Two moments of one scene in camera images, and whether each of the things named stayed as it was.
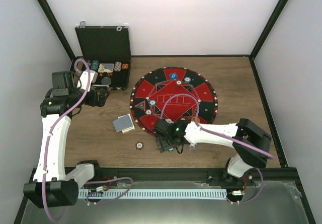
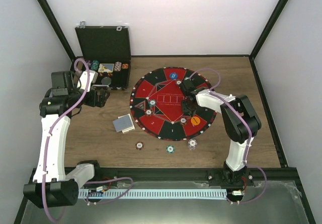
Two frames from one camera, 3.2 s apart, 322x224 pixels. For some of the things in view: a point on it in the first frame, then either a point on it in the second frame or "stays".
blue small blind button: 173,76 stays
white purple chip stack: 192,146 stays
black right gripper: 163,144 -> 185,109
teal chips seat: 152,102 stays
